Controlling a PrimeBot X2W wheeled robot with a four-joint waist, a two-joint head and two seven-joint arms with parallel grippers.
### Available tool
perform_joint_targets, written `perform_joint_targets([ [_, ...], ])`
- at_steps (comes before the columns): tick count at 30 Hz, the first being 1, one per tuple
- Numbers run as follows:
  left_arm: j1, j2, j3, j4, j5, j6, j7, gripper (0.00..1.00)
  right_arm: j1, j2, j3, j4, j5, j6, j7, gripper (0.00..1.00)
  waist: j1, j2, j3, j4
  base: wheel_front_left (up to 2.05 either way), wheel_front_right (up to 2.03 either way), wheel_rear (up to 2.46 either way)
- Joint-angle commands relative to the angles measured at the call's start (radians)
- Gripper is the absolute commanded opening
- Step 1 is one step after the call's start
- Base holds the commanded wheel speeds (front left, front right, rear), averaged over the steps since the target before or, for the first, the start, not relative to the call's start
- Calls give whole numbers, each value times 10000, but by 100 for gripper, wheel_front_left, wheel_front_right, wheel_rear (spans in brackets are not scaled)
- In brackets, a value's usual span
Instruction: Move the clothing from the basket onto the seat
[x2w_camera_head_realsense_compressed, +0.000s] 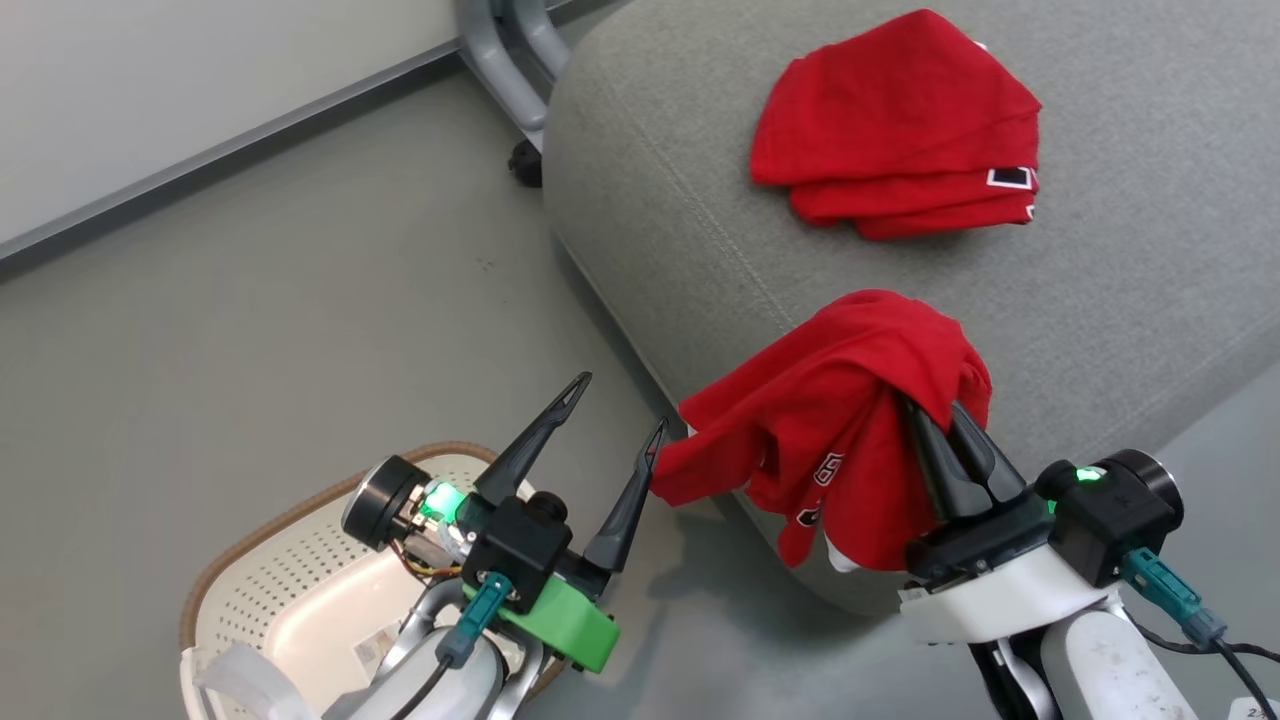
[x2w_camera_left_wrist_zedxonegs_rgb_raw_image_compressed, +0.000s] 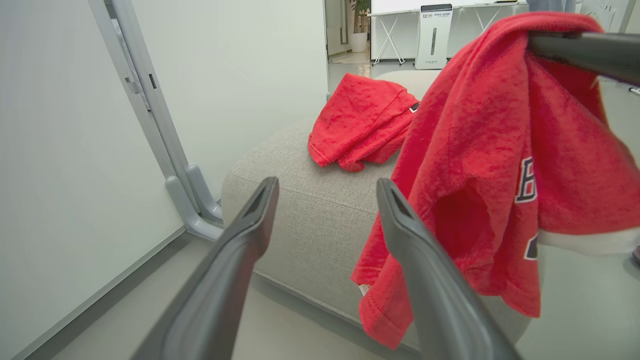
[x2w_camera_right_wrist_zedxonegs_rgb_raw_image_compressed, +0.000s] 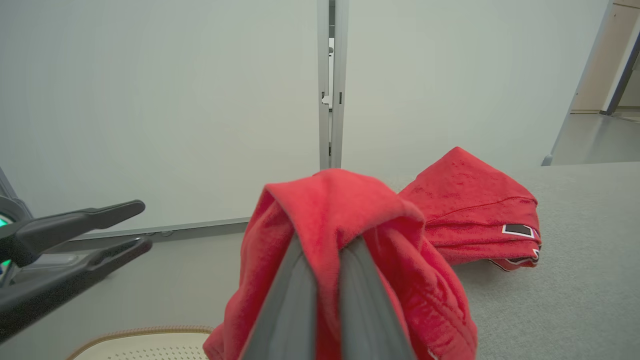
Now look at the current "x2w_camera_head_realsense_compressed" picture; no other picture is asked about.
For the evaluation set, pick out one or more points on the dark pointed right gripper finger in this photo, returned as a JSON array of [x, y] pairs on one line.
[[985, 470], [938, 480]]

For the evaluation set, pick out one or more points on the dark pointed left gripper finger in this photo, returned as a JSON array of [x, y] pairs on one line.
[[530, 445], [625, 510]]

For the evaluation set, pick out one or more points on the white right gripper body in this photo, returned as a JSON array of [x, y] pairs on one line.
[[1000, 590]]

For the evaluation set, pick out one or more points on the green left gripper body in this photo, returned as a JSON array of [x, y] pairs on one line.
[[565, 625]]

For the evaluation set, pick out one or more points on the red jersey with white trim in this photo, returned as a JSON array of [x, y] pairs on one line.
[[830, 400]]

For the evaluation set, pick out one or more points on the red shirt with black patch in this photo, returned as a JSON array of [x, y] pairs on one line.
[[890, 110]]

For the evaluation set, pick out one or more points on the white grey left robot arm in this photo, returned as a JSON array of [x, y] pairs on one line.
[[470, 685]]

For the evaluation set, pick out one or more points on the grey fabric sofa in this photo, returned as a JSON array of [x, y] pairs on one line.
[[1100, 320]]

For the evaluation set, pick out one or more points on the white perforated laundry basket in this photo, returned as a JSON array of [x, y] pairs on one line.
[[300, 590]]

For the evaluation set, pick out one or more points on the black caster wheel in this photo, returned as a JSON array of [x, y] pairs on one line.
[[526, 165]]

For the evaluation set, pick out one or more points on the grey curved partition leg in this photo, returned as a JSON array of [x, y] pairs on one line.
[[545, 35], [495, 70]]

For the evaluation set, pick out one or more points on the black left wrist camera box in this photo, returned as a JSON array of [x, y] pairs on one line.
[[520, 550]]

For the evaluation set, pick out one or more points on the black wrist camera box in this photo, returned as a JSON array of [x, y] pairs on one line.
[[520, 550], [1105, 525]]

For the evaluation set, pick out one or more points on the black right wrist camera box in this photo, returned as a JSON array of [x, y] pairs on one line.
[[1105, 525]]

